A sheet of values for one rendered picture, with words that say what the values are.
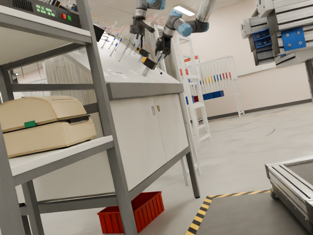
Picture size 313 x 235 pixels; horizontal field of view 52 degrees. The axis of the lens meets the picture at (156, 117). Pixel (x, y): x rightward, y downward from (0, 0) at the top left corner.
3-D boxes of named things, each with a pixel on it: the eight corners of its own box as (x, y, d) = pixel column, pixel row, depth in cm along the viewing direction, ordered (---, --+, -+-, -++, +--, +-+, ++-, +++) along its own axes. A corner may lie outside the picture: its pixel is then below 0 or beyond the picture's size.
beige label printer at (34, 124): (98, 138, 121) (87, 86, 121) (68, 148, 101) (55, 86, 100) (31, 151, 130) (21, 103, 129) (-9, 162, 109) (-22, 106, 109)
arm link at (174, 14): (176, 13, 192) (169, 7, 197) (169, 30, 198) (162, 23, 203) (186, 15, 196) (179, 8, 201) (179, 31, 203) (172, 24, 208)
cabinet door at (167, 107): (189, 145, 240) (179, 93, 239) (168, 162, 188) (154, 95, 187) (186, 146, 241) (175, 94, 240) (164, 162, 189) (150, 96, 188)
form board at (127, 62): (105, 86, 131) (107, 82, 131) (-58, -32, 153) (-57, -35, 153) (180, 85, 242) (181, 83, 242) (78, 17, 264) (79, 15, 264)
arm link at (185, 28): (199, 25, 192) (189, 16, 198) (184, 26, 187) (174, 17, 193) (195, 37, 197) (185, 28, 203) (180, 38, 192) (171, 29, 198)
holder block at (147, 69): (154, 83, 183) (164, 68, 180) (138, 72, 185) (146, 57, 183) (157, 83, 187) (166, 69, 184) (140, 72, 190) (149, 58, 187)
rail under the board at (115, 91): (184, 92, 241) (182, 83, 241) (112, 98, 130) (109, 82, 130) (177, 93, 243) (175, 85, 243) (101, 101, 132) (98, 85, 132)
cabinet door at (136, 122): (166, 162, 188) (153, 96, 187) (128, 191, 137) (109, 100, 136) (163, 162, 189) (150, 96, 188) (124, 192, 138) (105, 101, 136)
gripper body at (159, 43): (165, 47, 217) (172, 31, 211) (167, 53, 211) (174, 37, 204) (154, 44, 215) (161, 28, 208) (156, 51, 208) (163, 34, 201)
